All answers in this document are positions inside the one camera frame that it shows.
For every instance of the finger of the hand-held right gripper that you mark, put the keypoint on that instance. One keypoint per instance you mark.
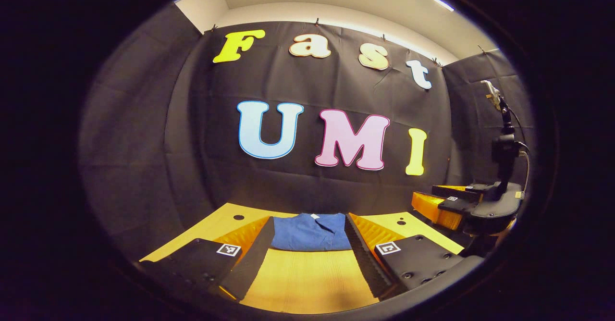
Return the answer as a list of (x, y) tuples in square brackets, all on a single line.
[(459, 204), (473, 188)]

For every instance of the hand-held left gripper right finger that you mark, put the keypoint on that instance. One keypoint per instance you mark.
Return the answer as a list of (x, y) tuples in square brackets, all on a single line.
[(365, 258)]

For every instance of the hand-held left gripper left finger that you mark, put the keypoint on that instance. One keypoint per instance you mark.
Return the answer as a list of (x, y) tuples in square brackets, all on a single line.
[(254, 258)]

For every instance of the blue button shirt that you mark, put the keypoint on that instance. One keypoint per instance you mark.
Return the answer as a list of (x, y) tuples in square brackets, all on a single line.
[(307, 234)]

